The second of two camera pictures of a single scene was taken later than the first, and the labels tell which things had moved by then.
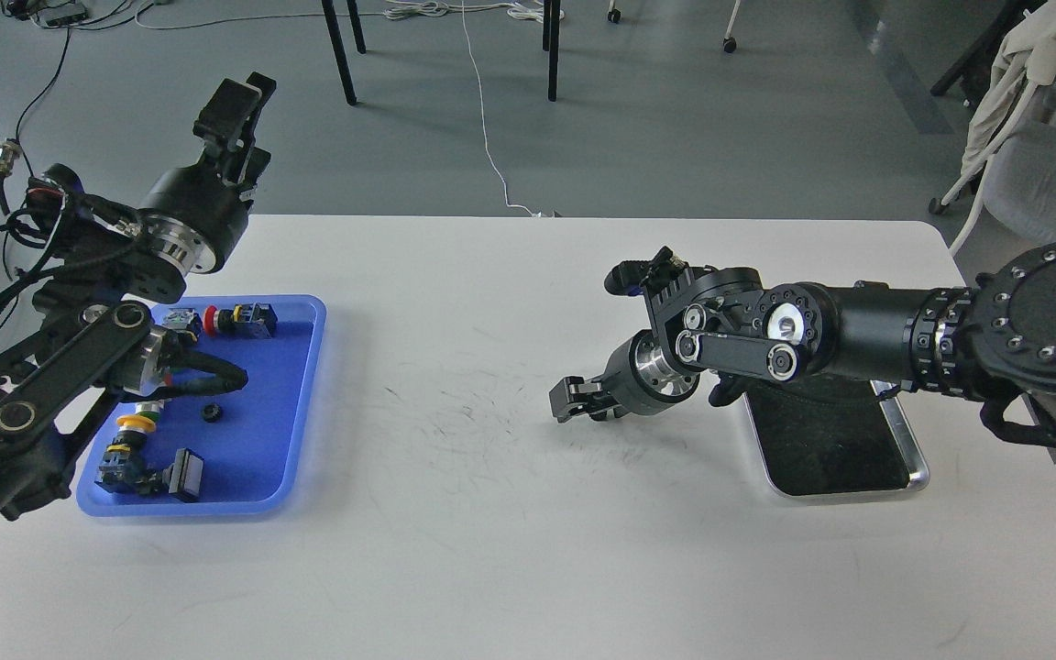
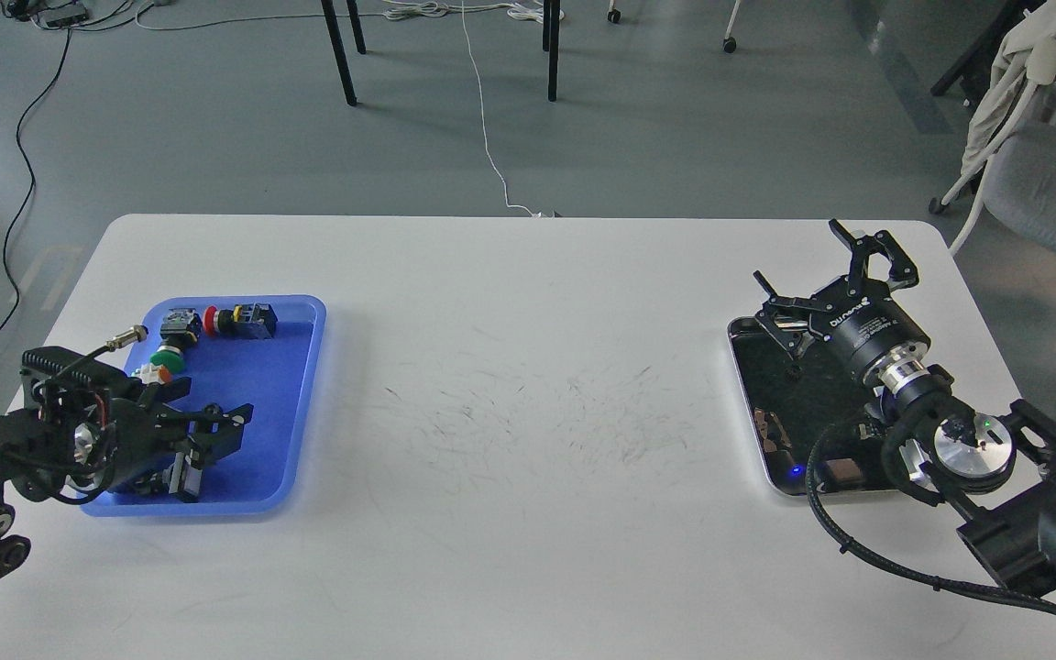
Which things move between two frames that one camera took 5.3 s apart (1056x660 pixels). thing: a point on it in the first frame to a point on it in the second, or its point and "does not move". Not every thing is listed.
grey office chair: [1051, 178] does not move
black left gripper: [194, 215] to [141, 423]
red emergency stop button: [257, 320] does not move
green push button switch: [184, 319] does not move
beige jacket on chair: [1029, 57] does not move
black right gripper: [637, 379] to [874, 332]
